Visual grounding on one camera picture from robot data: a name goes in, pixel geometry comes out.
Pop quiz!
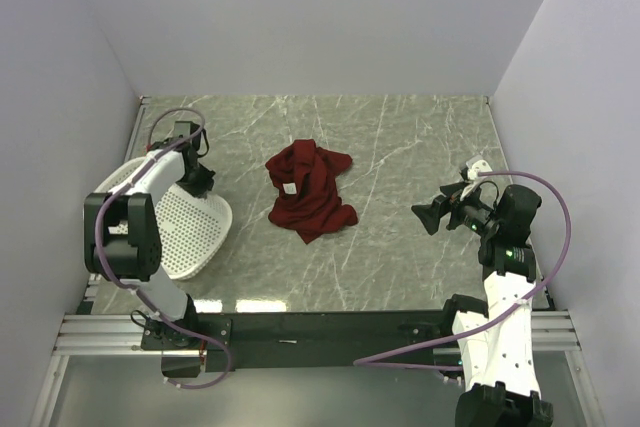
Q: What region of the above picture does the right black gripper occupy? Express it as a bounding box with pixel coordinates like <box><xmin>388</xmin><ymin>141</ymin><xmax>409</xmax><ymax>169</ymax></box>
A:
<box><xmin>411</xmin><ymin>180</ymin><xmax>501</xmax><ymax>237</ymax></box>

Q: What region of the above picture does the white perforated plastic basket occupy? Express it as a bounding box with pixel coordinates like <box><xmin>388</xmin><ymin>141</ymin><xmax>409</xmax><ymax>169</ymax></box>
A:
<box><xmin>94</xmin><ymin>157</ymin><xmax>233</xmax><ymax>280</ymax></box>

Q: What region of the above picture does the dark red t shirt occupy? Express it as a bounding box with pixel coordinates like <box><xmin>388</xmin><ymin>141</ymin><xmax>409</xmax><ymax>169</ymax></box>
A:
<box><xmin>265</xmin><ymin>139</ymin><xmax>358</xmax><ymax>244</ymax></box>

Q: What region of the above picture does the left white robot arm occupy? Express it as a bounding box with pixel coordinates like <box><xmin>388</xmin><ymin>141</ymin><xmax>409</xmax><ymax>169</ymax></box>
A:
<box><xmin>83</xmin><ymin>121</ymin><xmax>215</xmax><ymax>349</ymax></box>

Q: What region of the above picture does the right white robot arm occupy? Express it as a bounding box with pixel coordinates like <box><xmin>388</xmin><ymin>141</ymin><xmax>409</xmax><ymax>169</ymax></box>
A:
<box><xmin>411</xmin><ymin>183</ymin><xmax>554</xmax><ymax>426</ymax></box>

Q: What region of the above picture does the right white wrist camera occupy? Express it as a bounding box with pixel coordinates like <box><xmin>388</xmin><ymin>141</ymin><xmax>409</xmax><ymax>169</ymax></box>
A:
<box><xmin>460</xmin><ymin>155</ymin><xmax>493</xmax><ymax>200</ymax></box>

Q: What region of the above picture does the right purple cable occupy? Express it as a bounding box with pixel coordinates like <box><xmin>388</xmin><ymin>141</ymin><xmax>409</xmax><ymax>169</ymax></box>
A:
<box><xmin>353</xmin><ymin>169</ymin><xmax>574</xmax><ymax>373</ymax></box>

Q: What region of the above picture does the purple cable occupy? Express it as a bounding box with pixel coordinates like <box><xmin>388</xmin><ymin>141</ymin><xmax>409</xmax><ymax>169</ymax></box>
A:
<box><xmin>353</xmin><ymin>169</ymin><xmax>574</xmax><ymax>373</ymax></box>
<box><xmin>94</xmin><ymin>107</ymin><xmax>236</xmax><ymax>391</ymax></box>

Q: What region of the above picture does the aluminium frame rail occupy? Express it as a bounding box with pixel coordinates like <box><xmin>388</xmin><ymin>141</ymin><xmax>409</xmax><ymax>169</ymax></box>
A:
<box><xmin>52</xmin><ymin>94</ymin><xmax>586</xmax><ymax>427</ymax></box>

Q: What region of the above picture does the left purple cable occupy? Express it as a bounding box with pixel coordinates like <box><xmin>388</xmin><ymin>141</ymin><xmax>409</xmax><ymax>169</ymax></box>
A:
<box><xmin>94</xmin><ymin>107</ymin><xmax>236</xmax><ymax>391</ymax></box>

